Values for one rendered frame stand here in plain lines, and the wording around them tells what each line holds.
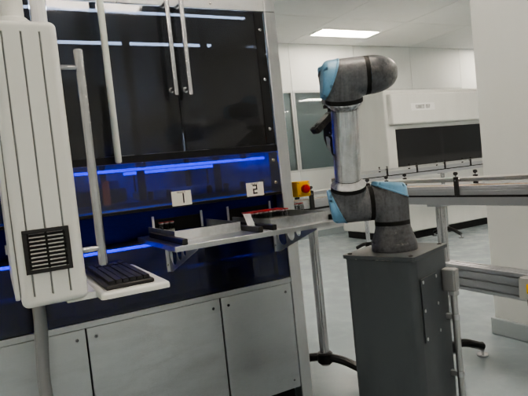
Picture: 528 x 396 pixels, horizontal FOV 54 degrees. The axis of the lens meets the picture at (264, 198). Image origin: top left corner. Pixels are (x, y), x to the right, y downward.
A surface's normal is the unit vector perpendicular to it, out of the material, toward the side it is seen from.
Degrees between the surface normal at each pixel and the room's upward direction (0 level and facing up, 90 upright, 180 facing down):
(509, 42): 90
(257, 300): 90
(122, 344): 90
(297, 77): 90
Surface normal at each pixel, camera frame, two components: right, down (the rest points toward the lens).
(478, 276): -0.88, 0.11
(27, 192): 0.47, 0.00
